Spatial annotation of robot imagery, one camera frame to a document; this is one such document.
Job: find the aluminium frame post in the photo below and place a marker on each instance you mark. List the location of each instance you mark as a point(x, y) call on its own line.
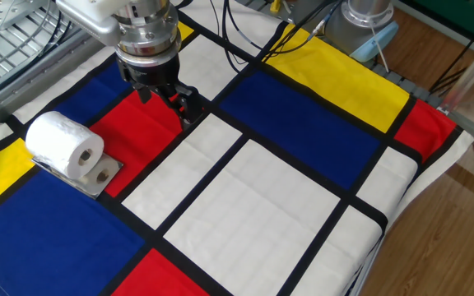
point(471, 70)

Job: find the white plastic wrist bracket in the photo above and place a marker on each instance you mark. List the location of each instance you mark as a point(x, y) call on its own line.
point(93, 20)

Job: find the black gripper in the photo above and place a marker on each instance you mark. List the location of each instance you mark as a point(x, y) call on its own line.
point(150, 72)

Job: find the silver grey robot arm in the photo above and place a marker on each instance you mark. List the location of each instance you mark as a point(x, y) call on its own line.
point(150, 29)

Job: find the white toilet paper roll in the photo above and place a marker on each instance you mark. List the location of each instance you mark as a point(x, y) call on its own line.
point(60, 141)

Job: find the yellow plastic clip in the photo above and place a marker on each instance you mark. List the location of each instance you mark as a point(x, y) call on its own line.
point(275, 5)

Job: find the mirror steel shelf plate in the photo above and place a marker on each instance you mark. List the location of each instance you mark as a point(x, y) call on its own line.
point(111, 168)

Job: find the Mondrian pattern tablecloth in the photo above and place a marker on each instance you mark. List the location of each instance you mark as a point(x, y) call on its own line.
point(261, 205)

